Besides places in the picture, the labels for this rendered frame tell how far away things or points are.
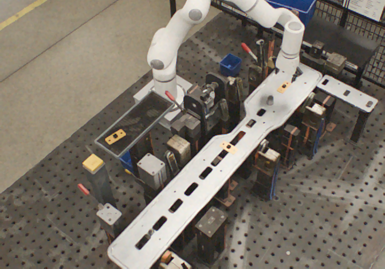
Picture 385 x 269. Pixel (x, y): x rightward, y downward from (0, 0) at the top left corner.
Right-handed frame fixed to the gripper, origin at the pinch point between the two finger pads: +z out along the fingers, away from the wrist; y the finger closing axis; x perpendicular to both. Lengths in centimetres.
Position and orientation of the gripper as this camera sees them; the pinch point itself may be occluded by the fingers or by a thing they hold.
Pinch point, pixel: (285, 75)
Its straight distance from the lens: 245.8
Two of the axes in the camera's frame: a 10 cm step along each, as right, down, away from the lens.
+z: 0.1, 6.2, 7.8
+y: 7.8, 4.8, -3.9
